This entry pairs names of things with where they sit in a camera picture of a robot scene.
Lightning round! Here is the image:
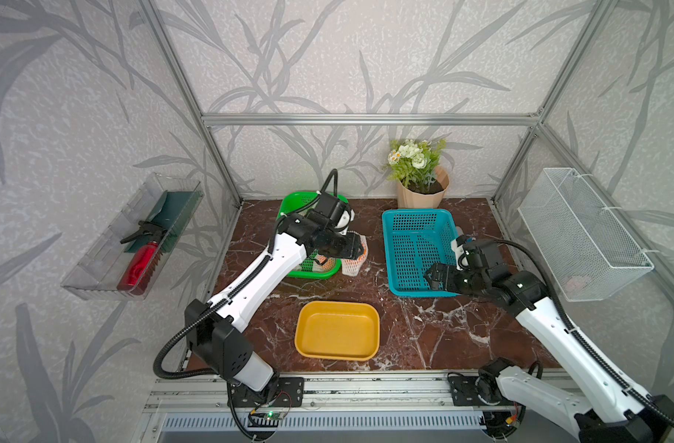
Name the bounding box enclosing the dark green dustpan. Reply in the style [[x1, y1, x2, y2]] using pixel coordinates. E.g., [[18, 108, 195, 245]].
[[125, 191, 196, 253]]

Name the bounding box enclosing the yellow plastic tray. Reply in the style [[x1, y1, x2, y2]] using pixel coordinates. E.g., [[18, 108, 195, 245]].
[[295, 301, 381, 362]]

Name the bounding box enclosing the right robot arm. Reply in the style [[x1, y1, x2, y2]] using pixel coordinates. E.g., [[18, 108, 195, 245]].
[[425, 236, 674, 442]]

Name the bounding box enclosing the green plastic basket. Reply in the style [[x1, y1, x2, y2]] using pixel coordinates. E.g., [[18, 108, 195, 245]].
[[278, 191, 351, 280]]

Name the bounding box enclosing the orange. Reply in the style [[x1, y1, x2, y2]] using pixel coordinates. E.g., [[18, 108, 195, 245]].
[[312, 255, 337, 273], [341, 234, 368, 277]]

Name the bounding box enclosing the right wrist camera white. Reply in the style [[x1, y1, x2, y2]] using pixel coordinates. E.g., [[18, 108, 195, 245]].
[[451, 234, 474, 271]]

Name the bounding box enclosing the clear plastic wall bin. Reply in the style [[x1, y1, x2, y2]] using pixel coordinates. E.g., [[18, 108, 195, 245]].
[[61, 173, 204, 301]]

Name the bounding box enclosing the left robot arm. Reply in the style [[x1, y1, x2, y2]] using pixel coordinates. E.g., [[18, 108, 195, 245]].
[[152, 170, 365, 402]]

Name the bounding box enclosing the white wire mesh basket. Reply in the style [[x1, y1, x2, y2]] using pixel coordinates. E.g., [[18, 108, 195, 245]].
[[518, 167, 654, 303]]

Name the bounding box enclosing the potted white flower plant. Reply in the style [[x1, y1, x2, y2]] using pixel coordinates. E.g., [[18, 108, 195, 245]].
[[387, 140, 450, 209]]

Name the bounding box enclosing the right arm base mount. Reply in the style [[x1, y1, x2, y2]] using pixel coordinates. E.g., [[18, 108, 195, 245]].
[[446, 372, 497, 407]]

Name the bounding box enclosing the aluminium front rail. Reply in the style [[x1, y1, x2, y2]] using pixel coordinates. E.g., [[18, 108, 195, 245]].
[[142, 370, 609, 413]]

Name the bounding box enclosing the red black spray bottle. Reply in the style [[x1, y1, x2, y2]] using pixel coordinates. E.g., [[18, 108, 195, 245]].
[[117, 221, 166, 296]]

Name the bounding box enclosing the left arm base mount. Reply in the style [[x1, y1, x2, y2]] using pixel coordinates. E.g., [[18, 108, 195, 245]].
[[227, 376, 306, 408]]

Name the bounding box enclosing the teal plastic basket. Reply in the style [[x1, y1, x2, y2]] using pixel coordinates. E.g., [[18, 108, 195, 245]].
[[381, 209, 458, 298]]

